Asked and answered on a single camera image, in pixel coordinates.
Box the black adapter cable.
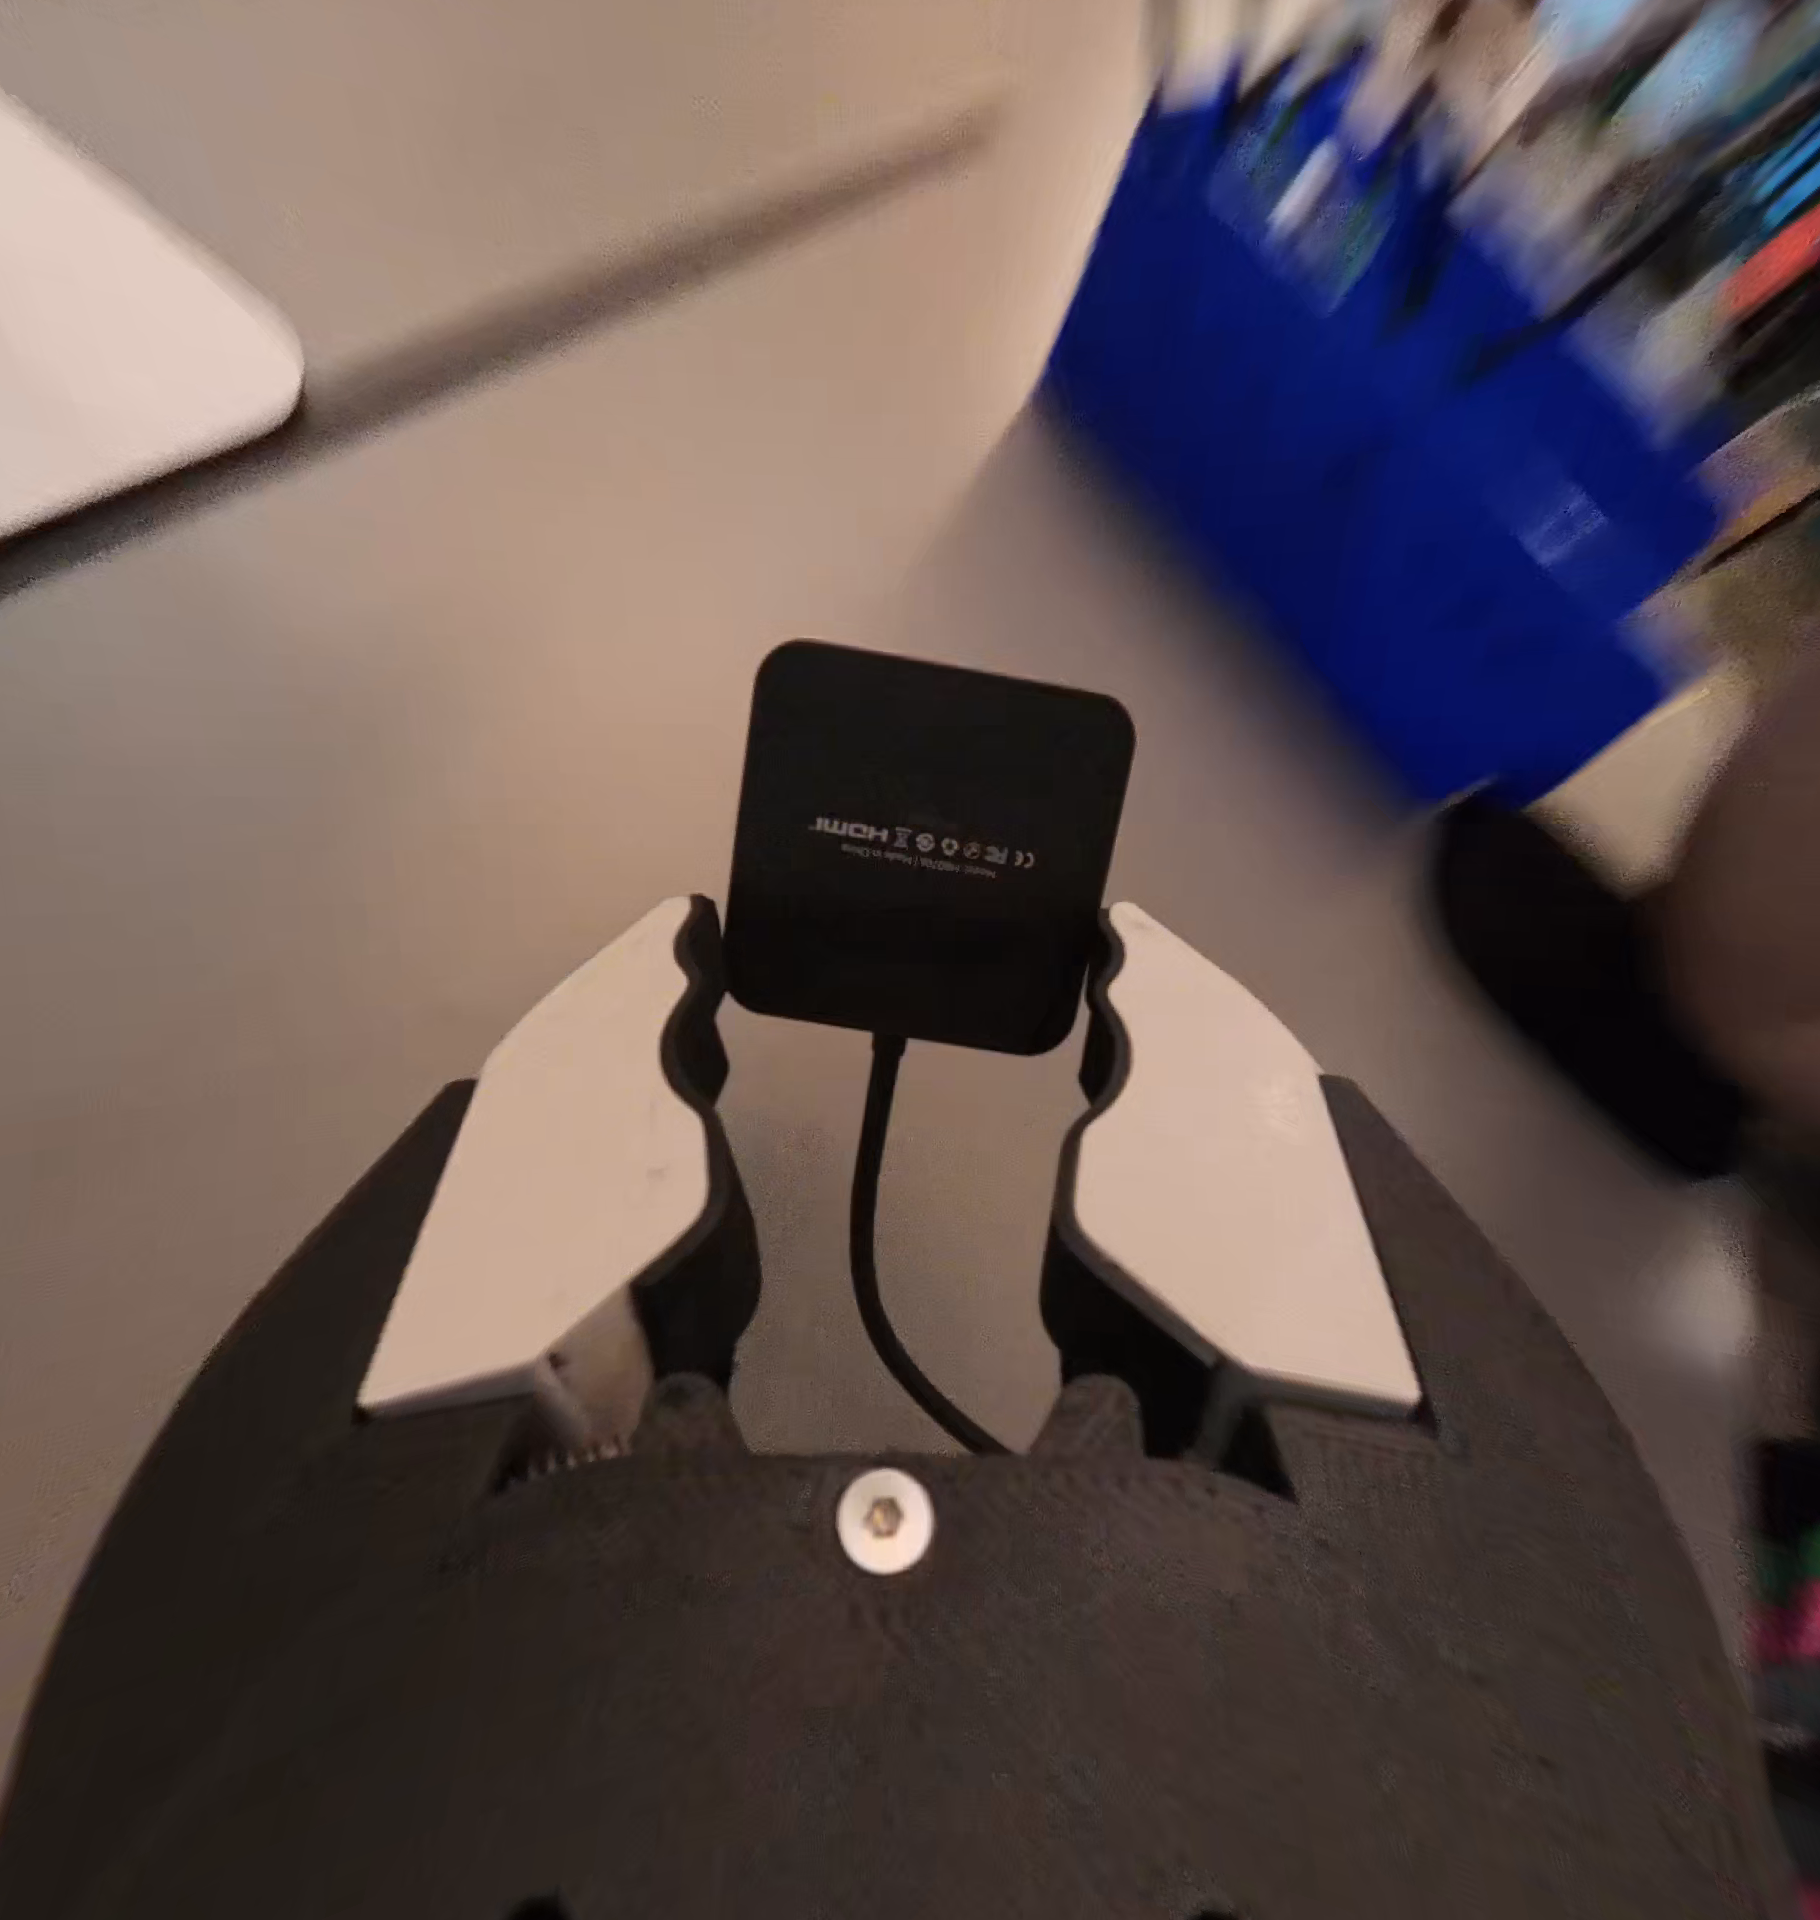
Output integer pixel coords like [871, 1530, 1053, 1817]
[845, 1035, 1014, 1460]

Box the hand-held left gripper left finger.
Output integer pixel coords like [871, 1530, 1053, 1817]
[351, 892, 766, 1420]

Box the colorful printed clothing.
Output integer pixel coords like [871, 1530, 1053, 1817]
[1741, 1436, 1820, 1920]

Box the blue storage bin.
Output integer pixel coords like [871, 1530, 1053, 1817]
[1042, 61, 1760, 817]

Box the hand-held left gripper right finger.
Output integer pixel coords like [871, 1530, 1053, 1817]
[1042, 901, 1427, 1420]

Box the person's right hand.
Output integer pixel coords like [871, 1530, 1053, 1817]
[1656, 693, 1820, 1150]

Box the black HDMI adapter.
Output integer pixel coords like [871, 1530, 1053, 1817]
[720, 638, 1138, 1063]

